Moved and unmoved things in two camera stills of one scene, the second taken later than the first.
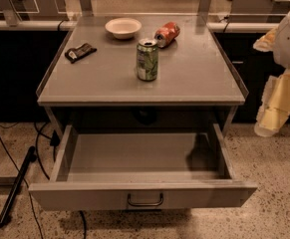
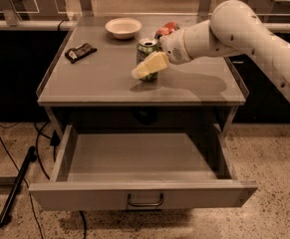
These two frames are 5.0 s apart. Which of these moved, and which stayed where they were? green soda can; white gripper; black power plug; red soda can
Moved: white gripper
Stayed: red soda can; black power plug; green soda can
